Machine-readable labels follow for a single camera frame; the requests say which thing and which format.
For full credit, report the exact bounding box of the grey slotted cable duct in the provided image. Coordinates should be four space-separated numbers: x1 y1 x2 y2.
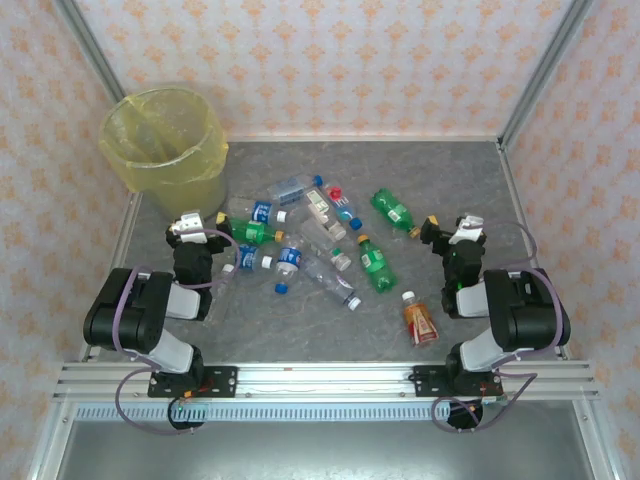
72 403 454 422

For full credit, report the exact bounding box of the green bottle yellow cap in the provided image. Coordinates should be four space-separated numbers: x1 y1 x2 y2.
356 233 397 295
369 187 422 239
228 216 286 245

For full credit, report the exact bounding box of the crumpled clear bottle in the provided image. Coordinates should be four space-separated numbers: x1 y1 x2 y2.
298 218 334 253

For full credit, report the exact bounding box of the white-capped blue-label clear bottle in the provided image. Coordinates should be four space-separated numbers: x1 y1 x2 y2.
227 196 289 225

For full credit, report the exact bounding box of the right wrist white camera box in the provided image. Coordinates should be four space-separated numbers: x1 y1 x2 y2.
448 213 487 246

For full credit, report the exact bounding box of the clear bottle red-blue label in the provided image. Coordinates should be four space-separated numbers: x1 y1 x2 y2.
325 185 364 231

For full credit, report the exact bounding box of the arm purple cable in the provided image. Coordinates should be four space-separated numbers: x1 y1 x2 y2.
431 219 570 434
114 227 242 437

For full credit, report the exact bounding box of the clear bottle green-white label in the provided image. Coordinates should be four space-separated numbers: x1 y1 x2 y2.
304 191 348 241

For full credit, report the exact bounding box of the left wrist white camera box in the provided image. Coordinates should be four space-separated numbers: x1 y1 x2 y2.
172 212 207 245

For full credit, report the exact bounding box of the clear bottle purple label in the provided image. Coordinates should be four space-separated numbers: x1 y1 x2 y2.
301 255 363 312

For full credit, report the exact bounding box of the wide aluminium mounting rail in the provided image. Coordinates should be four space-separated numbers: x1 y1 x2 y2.
52 362 601 401

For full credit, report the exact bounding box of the bin with yellow liner bag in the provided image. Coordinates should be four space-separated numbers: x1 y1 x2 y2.
98 87 230 221

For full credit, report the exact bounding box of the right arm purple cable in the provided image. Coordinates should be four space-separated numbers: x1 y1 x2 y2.
431 219 570 434

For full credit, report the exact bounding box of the unlabelled clear bottle white cap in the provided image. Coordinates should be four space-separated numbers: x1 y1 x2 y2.
212 263 241 309

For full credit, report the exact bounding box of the aluminium frame post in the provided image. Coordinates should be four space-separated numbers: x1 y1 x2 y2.
498 0 596 149
52 0 127 105

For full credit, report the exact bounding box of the grey metal panel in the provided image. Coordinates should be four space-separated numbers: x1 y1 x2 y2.
27 399 619 480

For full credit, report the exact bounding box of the white bottle cap with QR code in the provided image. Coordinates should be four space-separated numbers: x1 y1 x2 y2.
234 243 275 272

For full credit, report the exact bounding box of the blue-capped blue-label clear bottle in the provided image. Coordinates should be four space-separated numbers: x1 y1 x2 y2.
273 235 305 295
266 173 325 207

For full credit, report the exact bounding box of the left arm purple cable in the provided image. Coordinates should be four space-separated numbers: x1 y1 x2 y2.
114 227 242 437

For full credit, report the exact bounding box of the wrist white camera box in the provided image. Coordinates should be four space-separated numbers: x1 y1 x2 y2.
172 212 207 245
448 213 487 246

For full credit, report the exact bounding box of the orange-red label bottle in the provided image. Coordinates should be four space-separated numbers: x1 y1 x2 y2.
401 290 441 349

